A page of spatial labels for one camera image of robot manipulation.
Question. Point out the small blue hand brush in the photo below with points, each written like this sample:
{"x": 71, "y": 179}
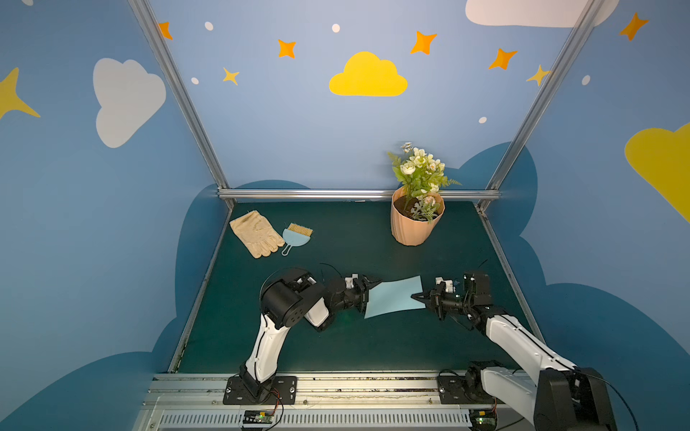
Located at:
{"x": 295, "y": 236}

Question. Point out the right controller board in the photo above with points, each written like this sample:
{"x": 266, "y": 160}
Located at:
{"x": 483, "y": 420}

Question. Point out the left aluminium frame post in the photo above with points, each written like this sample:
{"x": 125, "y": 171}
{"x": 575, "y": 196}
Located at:
{"x": 147, "y": 21}

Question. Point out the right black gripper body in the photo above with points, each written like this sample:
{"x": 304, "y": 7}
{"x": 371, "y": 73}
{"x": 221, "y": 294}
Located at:
{"x": 437, "y": 301}

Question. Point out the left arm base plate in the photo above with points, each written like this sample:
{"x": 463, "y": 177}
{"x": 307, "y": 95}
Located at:
{"x": 239, "y": 392}

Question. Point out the aluminium front rail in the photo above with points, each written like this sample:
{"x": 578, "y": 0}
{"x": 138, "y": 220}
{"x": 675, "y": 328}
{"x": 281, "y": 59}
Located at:
{"x": 324, "y": 401}

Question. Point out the aluminium back frame bar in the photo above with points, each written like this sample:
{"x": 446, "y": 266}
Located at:
{"x": 347, "y": 194}

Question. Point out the artificial white flower plant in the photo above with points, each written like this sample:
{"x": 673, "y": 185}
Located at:
{"x": 421, "y": 177}

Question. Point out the left controller board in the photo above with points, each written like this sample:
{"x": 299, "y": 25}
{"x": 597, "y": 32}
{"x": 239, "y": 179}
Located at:
{"x": 260, "y": 419}

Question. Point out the beige work glove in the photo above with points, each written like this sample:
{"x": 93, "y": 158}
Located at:
{"x": 257, "y": 234}

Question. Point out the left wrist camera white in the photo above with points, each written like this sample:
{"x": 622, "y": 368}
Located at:
{"x": 352, "y": 282}

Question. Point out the right aluminium frame post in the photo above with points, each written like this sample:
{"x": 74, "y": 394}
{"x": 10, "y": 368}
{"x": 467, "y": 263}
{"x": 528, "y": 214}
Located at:
{"x": 570, "y": 50}

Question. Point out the aluminium frame post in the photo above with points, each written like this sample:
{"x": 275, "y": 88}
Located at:
{"x": 570, "y": 50}
{"x": 147, "y": 21}

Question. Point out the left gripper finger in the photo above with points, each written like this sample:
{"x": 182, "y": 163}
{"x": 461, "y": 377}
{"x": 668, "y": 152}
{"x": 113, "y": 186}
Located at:
{"x": 364, "y": 308}
{"x": 370, "y": 283}

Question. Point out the light blue square paper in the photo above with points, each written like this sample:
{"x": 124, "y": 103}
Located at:
{"x": 394, "y": 296}

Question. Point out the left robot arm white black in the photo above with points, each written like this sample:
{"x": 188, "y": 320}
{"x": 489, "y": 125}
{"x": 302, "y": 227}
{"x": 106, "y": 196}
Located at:
{"x": 291, "y": 297}

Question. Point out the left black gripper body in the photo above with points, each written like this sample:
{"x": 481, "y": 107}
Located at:
{"x": 358, "y": 294}

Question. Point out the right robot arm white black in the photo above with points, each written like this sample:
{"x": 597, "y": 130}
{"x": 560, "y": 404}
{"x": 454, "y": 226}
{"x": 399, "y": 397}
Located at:
{"x": 547, "y": 390}

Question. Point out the controller board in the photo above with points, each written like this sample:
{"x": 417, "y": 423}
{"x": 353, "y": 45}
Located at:
{"x": 483, "y": 420}
{"x": 260, "y": 419}

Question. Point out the terracotta flower pot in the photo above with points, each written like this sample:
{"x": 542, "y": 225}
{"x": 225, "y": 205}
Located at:
{"x": 411, "y": 232}

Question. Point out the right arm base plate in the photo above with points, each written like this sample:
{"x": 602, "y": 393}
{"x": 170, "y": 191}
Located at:
{"x": 455, "y": 390}

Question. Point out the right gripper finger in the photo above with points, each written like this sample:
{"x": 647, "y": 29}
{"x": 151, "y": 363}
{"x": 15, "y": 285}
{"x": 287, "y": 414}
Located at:
{"x": 421, "y": 297}
{"x": 440, "y": 313}

